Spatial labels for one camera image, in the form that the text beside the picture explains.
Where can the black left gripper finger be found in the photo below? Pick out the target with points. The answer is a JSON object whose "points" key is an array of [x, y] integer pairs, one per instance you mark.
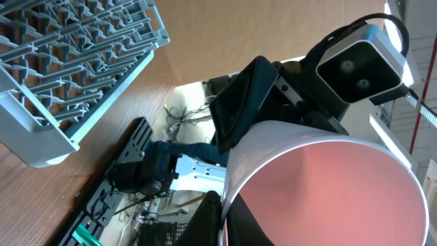
{"points": [[203, 228]]}

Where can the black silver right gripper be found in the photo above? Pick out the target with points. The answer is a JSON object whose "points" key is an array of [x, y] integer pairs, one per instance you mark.
{"points": [[264, 91]]}

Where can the pink plastic cup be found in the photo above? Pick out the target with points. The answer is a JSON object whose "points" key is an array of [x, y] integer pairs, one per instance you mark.
{"points": [[306, 186]]}

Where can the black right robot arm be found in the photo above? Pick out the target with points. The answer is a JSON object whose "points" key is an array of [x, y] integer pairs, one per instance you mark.
{"points": [[154, 174]]}

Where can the grey plastic dishwasher rack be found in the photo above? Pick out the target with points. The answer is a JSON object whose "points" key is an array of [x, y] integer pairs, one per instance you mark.
{"points": [[63, 64]]}

